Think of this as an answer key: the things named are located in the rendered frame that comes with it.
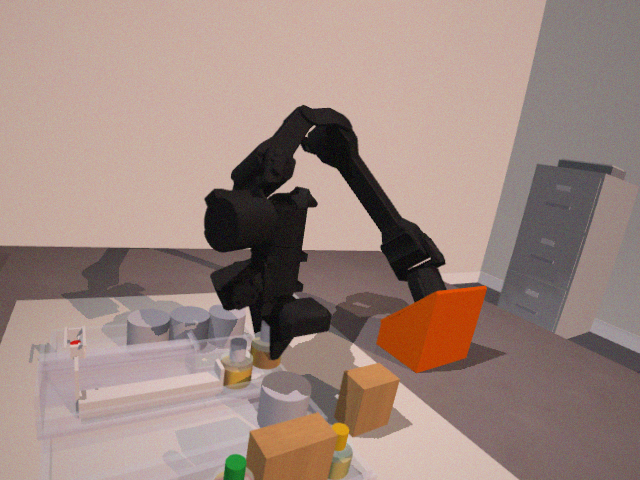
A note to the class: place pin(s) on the grey cylinder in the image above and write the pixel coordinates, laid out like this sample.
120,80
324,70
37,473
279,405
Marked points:
188,318
283,396
226,323
148,326

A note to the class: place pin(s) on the glass jar with yellow lid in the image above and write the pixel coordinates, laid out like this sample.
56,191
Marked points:
342,455

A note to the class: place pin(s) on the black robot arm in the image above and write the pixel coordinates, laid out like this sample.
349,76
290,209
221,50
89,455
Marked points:
244,218

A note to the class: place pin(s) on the small glass jar with yellow label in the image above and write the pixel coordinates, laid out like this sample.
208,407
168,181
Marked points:
260,350
237,362

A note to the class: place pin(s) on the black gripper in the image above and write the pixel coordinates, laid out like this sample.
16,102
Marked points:
286,316

